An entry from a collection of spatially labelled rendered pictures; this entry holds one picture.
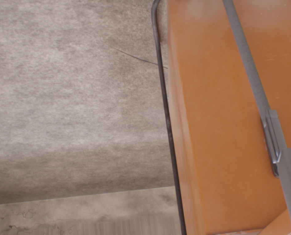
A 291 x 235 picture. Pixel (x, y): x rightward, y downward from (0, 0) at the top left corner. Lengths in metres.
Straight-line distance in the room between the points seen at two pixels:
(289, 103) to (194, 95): 0.21
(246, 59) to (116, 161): 1.41
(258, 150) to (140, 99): 0.76
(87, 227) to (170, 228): 0.46
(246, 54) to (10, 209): 2.08
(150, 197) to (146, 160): 0.50
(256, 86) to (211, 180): 0.22
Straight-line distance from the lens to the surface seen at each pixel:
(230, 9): 1.15
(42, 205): 2.87
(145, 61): 1.54
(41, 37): 1.39
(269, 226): 0.97
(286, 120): 1.13
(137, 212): 2.81
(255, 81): 1.00
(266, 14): 1.26
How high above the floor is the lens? 0.78
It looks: 24 degrees down
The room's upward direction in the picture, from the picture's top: 173 degrees clockwise
